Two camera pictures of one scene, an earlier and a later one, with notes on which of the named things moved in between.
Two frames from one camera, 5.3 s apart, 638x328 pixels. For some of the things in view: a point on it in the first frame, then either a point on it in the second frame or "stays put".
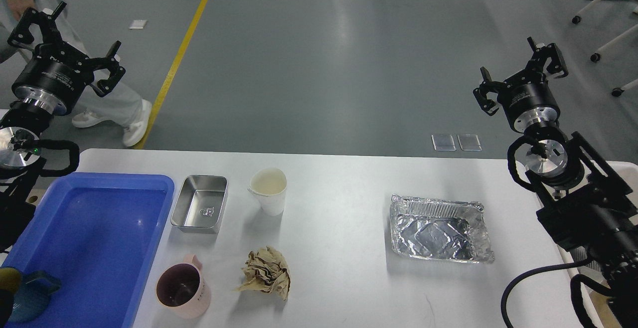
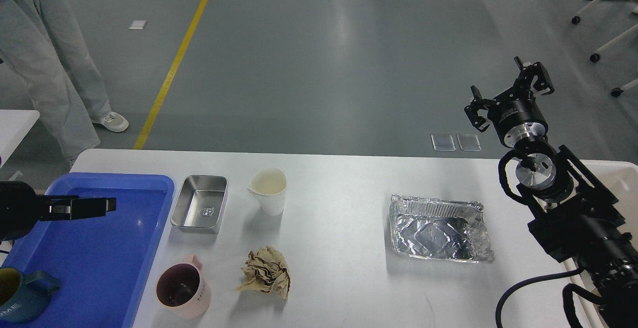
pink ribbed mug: (183, 289) stays put
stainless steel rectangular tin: (199, 205) stays put
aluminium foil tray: (448, 230) stays put
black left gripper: (56, 75) to (19, 208)
